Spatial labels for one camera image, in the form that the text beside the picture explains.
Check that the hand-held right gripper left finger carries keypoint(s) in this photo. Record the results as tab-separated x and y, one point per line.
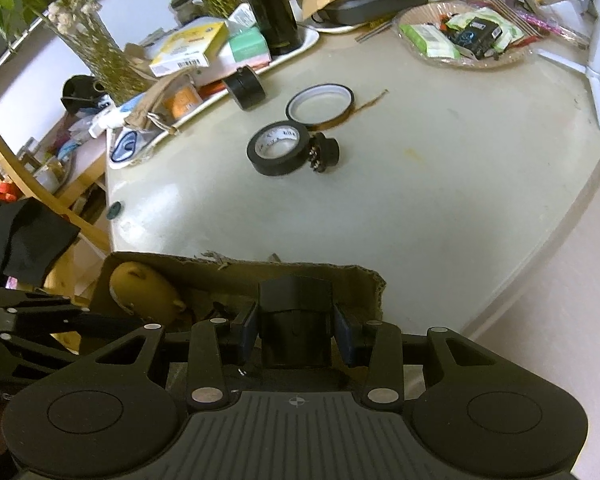
250	332

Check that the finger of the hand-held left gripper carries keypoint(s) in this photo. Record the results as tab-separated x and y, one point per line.
55	317
25	360

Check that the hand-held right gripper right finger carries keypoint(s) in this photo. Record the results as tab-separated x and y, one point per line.
342	335

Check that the black chamfered cube case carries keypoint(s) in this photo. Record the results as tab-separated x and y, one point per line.
295	325

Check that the black electrical tape roll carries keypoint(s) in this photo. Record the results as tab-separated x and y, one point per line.
275	166

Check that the black cylinder adapter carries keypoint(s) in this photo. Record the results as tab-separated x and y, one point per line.
327	152

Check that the amber tape roll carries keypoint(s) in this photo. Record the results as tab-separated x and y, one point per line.
325	125

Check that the wide black tape roll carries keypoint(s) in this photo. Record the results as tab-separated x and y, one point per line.
250	90

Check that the person's left forearm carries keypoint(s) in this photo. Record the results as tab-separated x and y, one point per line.
25	240

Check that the dark green round knob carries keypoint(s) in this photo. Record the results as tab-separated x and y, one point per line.
115	210

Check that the wooden chair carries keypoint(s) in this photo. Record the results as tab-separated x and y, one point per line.
40	185

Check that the white pouch blue oval print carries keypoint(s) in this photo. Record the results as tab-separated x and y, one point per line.
125	147

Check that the white plastic tube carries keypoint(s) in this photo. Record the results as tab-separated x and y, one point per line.
105	121

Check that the brown tape strip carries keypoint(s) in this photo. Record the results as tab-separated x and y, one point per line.
372	100

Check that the orange packet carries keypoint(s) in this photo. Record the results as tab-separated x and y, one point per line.
182	101

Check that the glass vase with white flowers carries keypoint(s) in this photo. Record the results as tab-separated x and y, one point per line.
97	60

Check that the green tissue box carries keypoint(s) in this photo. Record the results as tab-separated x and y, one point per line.
247	45

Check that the yellow cardboard box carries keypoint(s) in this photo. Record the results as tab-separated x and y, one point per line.
190	47

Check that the white tray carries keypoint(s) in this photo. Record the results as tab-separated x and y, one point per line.
305	42

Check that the wooden chopsticks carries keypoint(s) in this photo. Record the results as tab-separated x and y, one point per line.
375	31

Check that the woven paper plate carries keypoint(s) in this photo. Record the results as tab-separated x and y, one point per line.
485	62

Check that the green wet wipes pack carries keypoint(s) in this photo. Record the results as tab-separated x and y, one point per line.
430	39

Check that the small green white packet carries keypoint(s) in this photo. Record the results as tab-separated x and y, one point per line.
241	15

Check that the black thermos bottle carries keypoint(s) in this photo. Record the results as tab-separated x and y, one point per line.
270	10

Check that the black small packet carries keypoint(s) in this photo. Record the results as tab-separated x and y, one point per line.
475	35

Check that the small clear jar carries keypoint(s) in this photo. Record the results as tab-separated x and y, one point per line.
184	6

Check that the pale green wipes pack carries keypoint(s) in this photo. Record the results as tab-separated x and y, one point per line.
510	35

